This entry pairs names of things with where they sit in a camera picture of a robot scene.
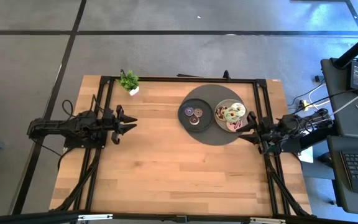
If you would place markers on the dark grey side desk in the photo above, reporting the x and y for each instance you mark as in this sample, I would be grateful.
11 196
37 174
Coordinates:
337 93

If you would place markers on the round dark grey placemat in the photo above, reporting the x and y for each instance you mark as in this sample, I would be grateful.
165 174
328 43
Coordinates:
210 91

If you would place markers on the black aluminium table frame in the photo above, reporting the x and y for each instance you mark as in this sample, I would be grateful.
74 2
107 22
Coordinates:
182 79

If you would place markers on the large turquoise iced donut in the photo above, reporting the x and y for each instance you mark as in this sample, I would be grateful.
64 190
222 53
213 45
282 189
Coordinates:
228 116

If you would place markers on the black slanted pole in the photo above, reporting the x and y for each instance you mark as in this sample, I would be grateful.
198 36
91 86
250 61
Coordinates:
356 48

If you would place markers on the black beam with silver brackets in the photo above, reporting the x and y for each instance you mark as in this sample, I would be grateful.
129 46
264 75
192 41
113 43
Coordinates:
42 217

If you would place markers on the dark round plate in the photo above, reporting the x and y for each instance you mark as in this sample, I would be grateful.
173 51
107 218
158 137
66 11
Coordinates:
205 123

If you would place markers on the small chocolate donut white base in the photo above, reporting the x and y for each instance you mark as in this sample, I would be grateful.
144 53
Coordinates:
191 121

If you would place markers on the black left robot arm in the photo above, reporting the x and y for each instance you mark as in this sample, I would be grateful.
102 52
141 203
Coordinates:
61 126

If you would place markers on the small brown pink-sprinkled donut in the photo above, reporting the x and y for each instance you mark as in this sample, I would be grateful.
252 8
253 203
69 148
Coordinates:
200 112

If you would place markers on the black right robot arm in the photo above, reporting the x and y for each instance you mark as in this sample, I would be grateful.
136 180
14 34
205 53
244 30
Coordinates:
291 132

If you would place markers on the yellow power plug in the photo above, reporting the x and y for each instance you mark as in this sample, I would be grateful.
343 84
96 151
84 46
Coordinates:
304 104

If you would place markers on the large white donut blue drizzle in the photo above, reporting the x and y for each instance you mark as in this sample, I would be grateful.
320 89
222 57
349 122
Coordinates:
240 107

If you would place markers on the large chocolate donut white drizzle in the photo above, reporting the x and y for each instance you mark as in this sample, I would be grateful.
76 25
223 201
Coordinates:
218 113

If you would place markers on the large pink iced donut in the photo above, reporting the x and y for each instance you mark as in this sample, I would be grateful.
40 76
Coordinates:
231 127

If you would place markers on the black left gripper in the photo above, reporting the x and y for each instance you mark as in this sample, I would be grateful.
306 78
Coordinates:
110 123

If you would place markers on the small dark-blue sprinkled donut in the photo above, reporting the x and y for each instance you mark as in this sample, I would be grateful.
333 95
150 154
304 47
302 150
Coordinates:
186 111

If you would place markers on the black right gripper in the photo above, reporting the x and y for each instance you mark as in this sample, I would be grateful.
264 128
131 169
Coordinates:
264 133

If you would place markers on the white plant pot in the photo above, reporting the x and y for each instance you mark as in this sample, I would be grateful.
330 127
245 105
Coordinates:
134 91

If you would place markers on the white paper sheet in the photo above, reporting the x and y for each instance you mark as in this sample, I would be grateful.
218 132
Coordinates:
307 155

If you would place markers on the small green plant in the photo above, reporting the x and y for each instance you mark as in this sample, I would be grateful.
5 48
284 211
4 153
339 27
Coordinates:
128 80

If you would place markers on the light grey round plate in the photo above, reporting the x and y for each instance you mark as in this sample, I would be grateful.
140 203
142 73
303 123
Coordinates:
221 124

